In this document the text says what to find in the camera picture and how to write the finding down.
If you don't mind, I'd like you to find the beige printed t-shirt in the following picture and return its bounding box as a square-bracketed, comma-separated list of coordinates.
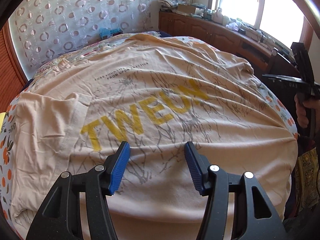
[10, 33, 299, 240]

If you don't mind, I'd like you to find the person right hand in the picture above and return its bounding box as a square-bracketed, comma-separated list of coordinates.
[295, 95, 320, 132]

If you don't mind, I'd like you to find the wooden windowsill cabinet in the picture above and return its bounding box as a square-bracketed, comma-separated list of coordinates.
[158, 11, 300, 77]

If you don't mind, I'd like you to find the orange print bed sheet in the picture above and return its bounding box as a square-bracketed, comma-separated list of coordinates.
[0, 31, 301, 240]

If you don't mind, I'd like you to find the white pink bottle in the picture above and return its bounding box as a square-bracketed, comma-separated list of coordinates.
[212, 8, 223, 24]

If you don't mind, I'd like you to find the floral plush blanket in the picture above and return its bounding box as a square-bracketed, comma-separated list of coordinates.
[33, 31, 166, 82]

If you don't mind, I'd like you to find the cardboard box on cabinet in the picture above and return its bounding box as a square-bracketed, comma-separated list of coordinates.
[176, 4, 199, 15]

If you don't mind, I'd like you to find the folded patterned cloth stack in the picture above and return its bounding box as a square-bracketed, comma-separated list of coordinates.
[158, 0, 187, 8]

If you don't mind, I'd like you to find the blue toy on bed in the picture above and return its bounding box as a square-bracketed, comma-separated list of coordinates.
[99, 28, 123, 40]

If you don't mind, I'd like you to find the circle pattern sheer curtain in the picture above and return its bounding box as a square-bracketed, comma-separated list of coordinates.
[9, 0, 152, 79]

